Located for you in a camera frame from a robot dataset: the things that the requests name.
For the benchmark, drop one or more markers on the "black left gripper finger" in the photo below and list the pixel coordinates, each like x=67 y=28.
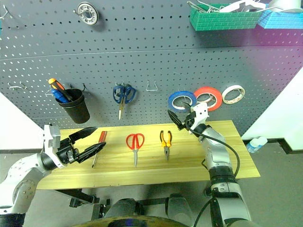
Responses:
x=84 y=132
x=92 y=150

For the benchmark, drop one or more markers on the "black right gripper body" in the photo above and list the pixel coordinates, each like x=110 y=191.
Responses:
x=189 y=121

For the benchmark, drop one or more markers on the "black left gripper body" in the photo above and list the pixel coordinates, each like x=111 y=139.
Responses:
x=67 y=152

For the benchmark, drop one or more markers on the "blue tape roll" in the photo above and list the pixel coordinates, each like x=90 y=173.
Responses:
x=174 y=99

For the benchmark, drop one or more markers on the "orange and black pliers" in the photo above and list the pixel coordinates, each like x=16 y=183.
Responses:
x=168 y=142

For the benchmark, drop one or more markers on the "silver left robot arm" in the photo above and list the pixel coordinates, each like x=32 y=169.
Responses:
x=21 y=172

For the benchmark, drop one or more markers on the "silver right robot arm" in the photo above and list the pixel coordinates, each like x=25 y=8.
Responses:
x=220 y=160

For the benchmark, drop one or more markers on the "red tape roll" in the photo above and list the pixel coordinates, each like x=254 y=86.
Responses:
x=219 y=99

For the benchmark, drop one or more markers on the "white tape roll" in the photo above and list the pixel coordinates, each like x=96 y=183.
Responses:
x=239 y=97

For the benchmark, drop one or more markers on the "dark grey perforated pegboard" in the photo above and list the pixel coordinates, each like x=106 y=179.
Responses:
x=146 y=54

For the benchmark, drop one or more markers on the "small silver pegboard hooks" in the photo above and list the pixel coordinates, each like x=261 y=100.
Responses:
x=17 y=87

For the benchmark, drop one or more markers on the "silver corner pegboard hook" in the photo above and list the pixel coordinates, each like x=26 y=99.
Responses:
x=4 y=13

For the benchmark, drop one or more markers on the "black plastic cup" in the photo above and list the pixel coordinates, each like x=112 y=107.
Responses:
x=75 y=108

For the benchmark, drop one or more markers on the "orange and blue screwdrivers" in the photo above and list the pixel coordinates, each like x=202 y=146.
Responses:
x=59 y=88

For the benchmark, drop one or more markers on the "white table with black edge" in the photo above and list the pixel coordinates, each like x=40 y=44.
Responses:
x=16 y=127
x=279 y=113

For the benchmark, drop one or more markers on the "dark grey rounded shape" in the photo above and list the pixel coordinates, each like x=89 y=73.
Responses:
x=123 y=208

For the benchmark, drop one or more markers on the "clear bottle with blue label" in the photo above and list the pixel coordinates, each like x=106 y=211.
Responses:
x=256 y=144

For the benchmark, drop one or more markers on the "green brick pattern box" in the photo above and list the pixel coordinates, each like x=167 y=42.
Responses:
x=222 y=21

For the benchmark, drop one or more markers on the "white plastic clothes hangers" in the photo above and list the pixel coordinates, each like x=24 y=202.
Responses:
x=241 y=6

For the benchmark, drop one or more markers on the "blue brick pattern box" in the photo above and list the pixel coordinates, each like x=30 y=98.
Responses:
x=281 y=20

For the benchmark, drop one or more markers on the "grey rounded lamp shade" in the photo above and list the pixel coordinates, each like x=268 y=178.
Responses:
x=286 y=4

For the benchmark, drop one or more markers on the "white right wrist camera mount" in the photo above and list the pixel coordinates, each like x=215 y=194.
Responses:
x=201 y=113

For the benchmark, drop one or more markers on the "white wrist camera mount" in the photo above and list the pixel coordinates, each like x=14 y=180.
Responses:
x=50 y=142
x=201 y=113

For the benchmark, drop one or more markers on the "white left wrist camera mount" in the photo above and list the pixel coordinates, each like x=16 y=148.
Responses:
x=50 y=142

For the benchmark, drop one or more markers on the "black metal table frame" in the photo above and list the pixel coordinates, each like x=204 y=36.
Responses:
x=80 y=197

